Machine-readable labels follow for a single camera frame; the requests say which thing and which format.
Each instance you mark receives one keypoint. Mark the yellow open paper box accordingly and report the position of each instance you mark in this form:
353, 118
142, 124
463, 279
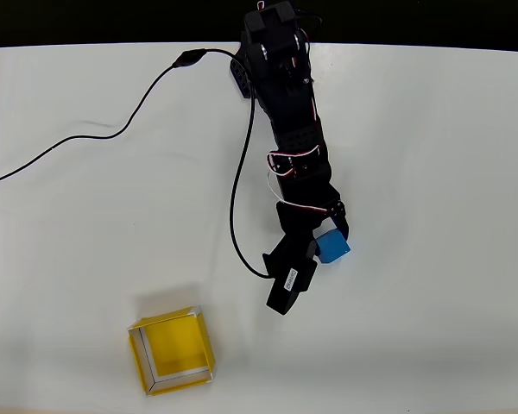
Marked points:
172, 349

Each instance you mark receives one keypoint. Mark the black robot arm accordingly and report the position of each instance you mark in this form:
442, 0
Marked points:
291, 108

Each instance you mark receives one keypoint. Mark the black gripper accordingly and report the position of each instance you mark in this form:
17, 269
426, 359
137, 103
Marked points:
306, 225

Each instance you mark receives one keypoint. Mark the blue cube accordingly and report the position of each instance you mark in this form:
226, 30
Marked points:
333, 248

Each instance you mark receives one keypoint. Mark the black base clamp bracket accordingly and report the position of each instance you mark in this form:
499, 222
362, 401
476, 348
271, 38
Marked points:
241, 77

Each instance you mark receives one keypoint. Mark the white table cover sheet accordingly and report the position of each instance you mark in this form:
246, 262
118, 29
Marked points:
414, 172

